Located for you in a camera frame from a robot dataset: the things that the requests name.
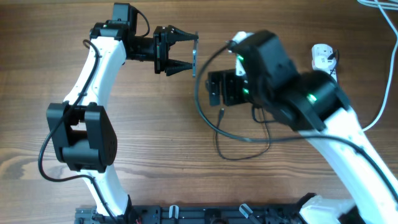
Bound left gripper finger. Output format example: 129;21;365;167
164;59;193;77
167;25;198;44

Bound Galaxy S25 smartphone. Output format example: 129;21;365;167
192;38;198;78

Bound black USB-C charging cable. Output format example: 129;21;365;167
215;49;340;161

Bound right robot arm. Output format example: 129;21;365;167
206;30;397;223

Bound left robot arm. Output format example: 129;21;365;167
44;3;199;223

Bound white USB charger plug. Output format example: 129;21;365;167
312;55;335;71

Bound white power strip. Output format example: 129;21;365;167
311;44;339;82

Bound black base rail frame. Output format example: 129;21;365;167
75;203;304;224

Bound white power strip cord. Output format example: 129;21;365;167
362;0;398;133

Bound white cables at corner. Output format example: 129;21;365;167
356;0;398;11

